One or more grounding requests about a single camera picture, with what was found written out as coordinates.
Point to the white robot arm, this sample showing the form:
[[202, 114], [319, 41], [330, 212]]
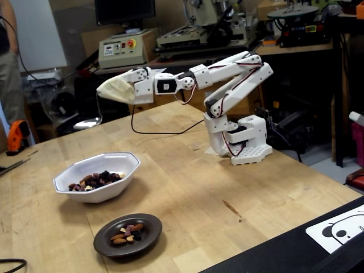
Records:
[[227, 71]]

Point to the beige control box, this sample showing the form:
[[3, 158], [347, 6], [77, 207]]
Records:
[[122, 57]]

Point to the white board panel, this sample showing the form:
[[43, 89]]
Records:
[[39, 34]]

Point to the white plastic item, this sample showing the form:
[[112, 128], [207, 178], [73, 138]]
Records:
[[357, 118]]

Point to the black plastic crate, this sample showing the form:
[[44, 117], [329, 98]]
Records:
[[91, 94]]

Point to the wooden shelf board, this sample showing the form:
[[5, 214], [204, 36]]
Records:
[[284, 50]]

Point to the large black device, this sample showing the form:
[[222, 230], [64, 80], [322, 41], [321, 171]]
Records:
[[284, 256]]

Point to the beige milling machine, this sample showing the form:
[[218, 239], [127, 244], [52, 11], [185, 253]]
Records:
[[199, 14]]

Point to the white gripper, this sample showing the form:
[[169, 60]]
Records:
[[143, 90]]

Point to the small orange item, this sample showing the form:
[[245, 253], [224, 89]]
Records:
[[360, 10]]

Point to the metal spoon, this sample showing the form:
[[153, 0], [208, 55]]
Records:
[[86, 123]]

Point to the black scroll saw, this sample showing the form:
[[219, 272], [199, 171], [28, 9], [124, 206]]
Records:
[[301, 31]]

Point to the scooped nuts and fruit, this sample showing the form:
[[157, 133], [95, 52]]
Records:
[[138, 227]]

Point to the pink plastic bin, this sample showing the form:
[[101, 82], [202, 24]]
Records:
[[359, 142]]

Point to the white panda card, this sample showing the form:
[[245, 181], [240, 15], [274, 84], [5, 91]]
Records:
[[318, 231]]

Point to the small nut serving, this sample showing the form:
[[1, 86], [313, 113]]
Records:
[[119, 241]]

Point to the tan cardboard box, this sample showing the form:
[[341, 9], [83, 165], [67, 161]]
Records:
[[270, 11]]

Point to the black computer monitor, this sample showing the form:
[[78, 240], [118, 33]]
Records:
[[125, 11]]

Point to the white flat box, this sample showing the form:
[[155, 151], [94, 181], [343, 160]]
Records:
[[45, 76]]

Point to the person in khaki trousers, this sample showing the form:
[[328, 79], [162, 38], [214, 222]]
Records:
[[8, 85]]

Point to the clear plastic bag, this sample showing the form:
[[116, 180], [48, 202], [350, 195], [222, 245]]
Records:
[[62, 105]]

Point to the white octagonal bowl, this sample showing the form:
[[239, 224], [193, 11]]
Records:
[[94, 196]]

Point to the orange black hand tool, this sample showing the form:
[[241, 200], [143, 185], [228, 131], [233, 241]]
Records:
[[16, 133]]

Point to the red chair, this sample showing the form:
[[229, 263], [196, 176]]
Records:
[[357, 180]]

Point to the trail mix pile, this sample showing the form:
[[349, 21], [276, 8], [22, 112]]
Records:
[[96, 180]]

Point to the thin grey flat bar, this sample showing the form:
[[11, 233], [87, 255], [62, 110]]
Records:
[[11, 166]]

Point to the beige tape wrap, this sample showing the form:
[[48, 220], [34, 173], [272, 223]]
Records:
[[116, 89]]

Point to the dark brown plate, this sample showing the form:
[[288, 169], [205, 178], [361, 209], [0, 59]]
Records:
[[150, 227]]

